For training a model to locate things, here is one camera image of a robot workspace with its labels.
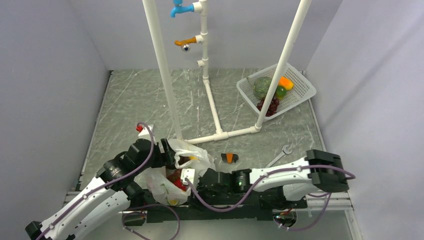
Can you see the silver wrench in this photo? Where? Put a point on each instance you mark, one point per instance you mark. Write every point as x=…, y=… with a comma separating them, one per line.
x=286, y=150

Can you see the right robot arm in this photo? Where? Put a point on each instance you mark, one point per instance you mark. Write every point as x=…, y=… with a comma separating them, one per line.
x=318, y=170

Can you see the green fake melon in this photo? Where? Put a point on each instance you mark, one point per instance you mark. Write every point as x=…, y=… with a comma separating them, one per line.
x=261, y=87

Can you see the silver metal ball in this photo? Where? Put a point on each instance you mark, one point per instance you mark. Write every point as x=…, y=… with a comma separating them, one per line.
x=185, y=48

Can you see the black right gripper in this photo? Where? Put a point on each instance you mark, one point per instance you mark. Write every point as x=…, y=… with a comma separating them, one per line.
x=199, y=193

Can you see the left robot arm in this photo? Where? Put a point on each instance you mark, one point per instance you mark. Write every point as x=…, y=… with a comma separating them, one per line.
x=113, y=189

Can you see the purple fake grapes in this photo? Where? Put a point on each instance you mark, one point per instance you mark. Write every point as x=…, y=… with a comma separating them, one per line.
x=272, y=108

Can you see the orange fake fruit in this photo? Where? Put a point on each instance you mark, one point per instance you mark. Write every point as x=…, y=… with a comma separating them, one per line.
x=286, y=83

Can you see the orange hex key set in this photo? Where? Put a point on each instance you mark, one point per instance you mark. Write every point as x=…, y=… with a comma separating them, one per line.
x=229, y=158

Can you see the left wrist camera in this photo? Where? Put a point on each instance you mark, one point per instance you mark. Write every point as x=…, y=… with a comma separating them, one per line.
x=144, y=132

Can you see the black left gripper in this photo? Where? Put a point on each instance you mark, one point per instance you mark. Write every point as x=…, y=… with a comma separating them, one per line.
x=163, y=159

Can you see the orange tap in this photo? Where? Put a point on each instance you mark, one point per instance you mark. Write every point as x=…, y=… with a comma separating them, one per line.
x=184, y=42

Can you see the white pvc pipe frame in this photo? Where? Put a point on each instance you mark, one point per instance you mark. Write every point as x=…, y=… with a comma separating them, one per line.
x=301, y=92

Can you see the white printed plastic bag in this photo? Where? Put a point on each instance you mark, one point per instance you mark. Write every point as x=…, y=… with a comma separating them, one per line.
x=166, y=183

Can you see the brown fake fruit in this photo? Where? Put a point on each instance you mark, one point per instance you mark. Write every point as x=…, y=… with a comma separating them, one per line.
x=185, y=159

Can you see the green fake lime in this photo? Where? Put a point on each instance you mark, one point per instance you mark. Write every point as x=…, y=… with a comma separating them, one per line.
x=280, y=92

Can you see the blue tap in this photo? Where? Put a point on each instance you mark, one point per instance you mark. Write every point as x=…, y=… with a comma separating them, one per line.
x=180, y=9

